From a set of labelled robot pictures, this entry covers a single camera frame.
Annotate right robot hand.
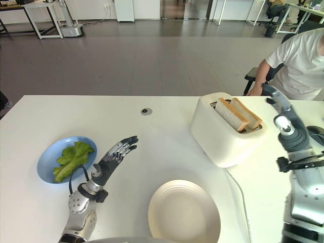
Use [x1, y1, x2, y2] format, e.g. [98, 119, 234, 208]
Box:
[262, 83, 316, 154]

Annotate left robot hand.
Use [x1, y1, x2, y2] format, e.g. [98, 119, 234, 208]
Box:
[90, 135, 140, 188]

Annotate green lettuce leaf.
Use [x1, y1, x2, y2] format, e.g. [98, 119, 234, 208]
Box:
[52, 141, 96, 183]

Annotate bread slice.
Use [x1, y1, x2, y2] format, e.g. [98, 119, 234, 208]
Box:
[215, 98, 250, 133]
[229, 97, 263, 130]

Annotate blue plate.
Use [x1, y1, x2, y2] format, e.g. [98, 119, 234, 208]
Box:
[36, 136, 98, 185]

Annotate person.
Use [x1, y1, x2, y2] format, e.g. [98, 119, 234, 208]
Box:
[264, 0, 296, 26]
[249, 27, 324, 102]

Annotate cream toaster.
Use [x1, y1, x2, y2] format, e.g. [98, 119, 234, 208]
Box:
[190, 92, 269, 169]

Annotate robot body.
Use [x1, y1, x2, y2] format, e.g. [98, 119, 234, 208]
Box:
[86, 236, 164, 243]

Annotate cream plate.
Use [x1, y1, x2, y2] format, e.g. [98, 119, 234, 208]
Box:
[147, 179, 222, 243]

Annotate black bin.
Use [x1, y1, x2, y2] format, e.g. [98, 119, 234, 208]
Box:
[265, 24, 277, 38]

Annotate grey wheeled stand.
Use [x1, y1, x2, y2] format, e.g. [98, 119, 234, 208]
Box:
[59, 0, 85, 38]

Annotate black cable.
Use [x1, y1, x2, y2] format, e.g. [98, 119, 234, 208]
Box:
[306, 125, 324, 154]
[67, 166, 91, 197]

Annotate white cord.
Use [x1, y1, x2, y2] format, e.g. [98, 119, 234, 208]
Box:
[226, 167, 254, 243]

